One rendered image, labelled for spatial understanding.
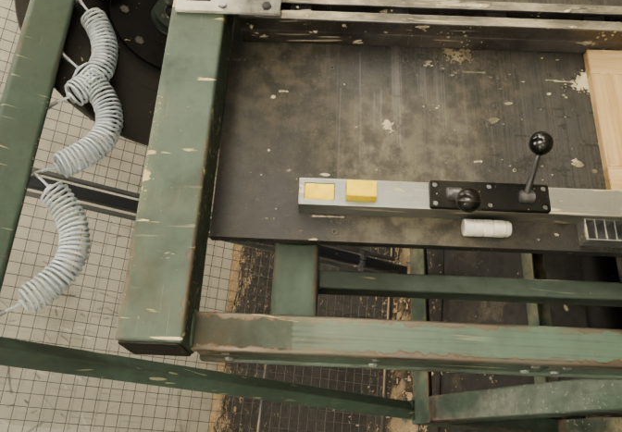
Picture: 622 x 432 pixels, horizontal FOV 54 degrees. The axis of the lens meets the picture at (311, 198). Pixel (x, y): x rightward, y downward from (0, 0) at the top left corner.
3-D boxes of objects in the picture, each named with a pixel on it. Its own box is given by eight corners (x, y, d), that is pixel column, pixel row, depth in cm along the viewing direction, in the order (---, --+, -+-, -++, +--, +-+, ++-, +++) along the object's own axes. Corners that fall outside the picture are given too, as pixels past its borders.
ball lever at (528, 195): (539, 209, 101) (560, 139, 93) (516, 208, 101) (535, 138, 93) (532, 196, 104) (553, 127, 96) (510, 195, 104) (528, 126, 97)
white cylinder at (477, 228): (461, 238, 104) (507, 240, 104) (465, 232, 102) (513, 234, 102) (460, 222, 106) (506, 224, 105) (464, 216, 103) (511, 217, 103)
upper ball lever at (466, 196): (463, 204, 104) (483, 215, 90) (440, 203, 104) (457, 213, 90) (464, 182, 103) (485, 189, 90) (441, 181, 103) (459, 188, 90)
